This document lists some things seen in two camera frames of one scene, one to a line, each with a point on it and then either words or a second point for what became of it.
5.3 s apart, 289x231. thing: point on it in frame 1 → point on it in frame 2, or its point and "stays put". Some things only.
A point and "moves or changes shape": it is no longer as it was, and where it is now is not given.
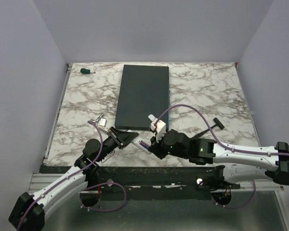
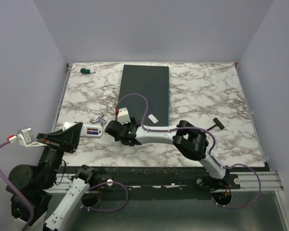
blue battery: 144,145 → 90,132
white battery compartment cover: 151,117 stays put
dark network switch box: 144,93 stays put
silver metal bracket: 98,119 stays put
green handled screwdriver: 86,71 stays put
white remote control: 142,143 moves or changes shape
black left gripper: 121,138 → 67,140
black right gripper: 155,147 → 133,121
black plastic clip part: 218,123 stays put
